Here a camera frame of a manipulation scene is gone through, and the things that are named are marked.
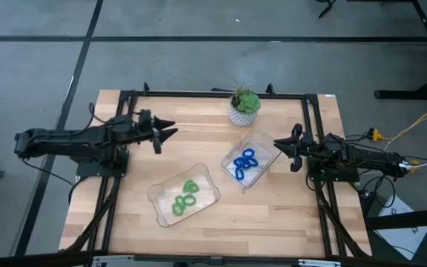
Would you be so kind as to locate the black chair base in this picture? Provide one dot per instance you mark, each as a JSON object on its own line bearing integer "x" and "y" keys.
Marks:
{"x": 327, "y": 8}

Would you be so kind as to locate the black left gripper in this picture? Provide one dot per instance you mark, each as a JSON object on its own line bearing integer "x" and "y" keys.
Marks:
{"x": 145, "y": 130}

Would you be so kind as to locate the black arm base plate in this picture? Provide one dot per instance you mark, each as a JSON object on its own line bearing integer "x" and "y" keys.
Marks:
{"x": 98, "y": 171}
{"x": 334, "y": 177}

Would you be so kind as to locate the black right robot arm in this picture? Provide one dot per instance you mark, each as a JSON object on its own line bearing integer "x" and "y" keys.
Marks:
{"x": 347, "y": 157}

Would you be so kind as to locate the clear plastic bin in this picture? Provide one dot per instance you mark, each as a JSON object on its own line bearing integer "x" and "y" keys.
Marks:
{"x": 263, "y": 144}
{"x": 204, "y": 183}

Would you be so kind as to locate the yellow plug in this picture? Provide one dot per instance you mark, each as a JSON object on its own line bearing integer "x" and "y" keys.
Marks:
{"x": 375, "y": 135}

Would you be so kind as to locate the black desk frame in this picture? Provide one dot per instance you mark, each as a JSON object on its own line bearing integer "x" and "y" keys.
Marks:
{"x": 402, "y": 95}

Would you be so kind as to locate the white cardboard box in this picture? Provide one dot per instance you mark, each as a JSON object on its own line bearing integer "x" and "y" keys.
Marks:
{"x": 399, "y": 237}

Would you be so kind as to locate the silver metal bracket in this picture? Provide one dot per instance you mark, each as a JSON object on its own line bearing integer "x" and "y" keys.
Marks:
{"x": 113, "y": 259}
{"x": 319, "y": 263}

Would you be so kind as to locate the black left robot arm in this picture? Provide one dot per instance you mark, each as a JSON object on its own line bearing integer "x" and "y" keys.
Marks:
{"x": 69, "y": 141}

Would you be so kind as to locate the black aluminium table frame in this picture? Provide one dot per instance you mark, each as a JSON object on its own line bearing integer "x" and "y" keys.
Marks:
{"x": 198, "y": 94}

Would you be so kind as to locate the succulent in white pot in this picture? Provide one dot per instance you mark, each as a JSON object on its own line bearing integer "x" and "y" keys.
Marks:
{"x": 241, "y": 116}

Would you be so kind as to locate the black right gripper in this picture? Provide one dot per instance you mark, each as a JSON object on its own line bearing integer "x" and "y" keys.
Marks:
{"x": 304, "y": 146}

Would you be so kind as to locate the white power strip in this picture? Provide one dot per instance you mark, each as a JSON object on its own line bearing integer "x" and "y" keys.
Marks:
{"x": 404, "y": 165}

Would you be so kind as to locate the black metal beam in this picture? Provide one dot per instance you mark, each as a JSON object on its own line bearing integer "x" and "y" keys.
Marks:
{"x": 413, "y": 219}

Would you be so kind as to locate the black rig crossbar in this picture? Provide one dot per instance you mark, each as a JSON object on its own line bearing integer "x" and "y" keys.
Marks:
{"x": 169, "y": 258}

